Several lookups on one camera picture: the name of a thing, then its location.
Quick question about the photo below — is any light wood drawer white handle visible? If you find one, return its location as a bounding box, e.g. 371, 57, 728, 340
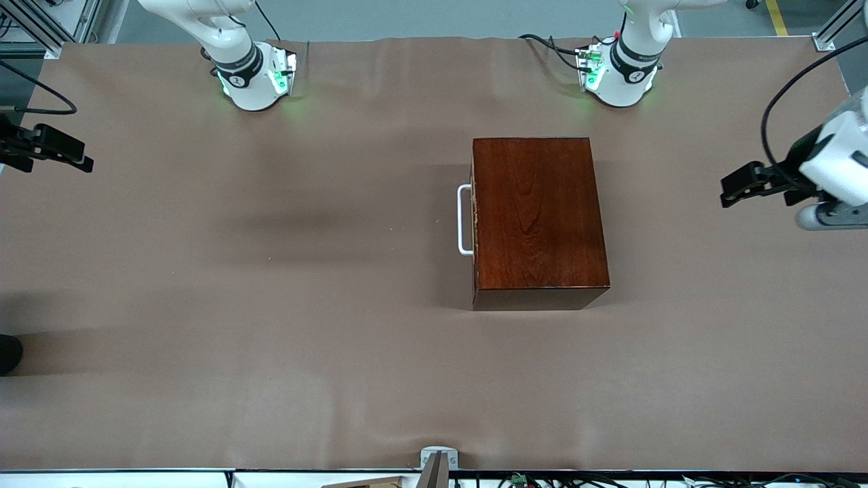
457, 184, 475, 257

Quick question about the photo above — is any yellow floor tape strip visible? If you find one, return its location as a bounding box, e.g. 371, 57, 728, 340
765, 0, 791, 38

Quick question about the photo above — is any black rounded object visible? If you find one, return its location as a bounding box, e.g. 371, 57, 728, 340
0, 334, 24, 376

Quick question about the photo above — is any dark brown wooden cabinet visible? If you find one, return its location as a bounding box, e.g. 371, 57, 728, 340
470, 137, 611, 312

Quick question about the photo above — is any brown table cover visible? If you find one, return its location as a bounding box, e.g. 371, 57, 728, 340
0, 35, 868, 473

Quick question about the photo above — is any brown board piece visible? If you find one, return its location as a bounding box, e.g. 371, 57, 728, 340
320, 476, 408, 488

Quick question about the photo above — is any aluminium frame strut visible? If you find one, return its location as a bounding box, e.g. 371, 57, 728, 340
814, 0, 863, 52
0, 0, 102, 60

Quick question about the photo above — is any black left base cable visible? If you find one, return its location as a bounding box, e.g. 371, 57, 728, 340
519, 33, 587, 72

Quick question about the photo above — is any black base cable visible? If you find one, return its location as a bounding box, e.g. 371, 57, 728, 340
519, 33, 587, 72
254, 0, 285, 41

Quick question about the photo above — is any black right base cable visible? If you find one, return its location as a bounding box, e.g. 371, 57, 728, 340
254, 0, 285, 41

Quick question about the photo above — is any black cable bundle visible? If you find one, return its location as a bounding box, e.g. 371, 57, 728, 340
451, 472, 868, 488

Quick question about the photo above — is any grey metal camera bracket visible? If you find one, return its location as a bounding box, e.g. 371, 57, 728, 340
415, 446, 460, 488

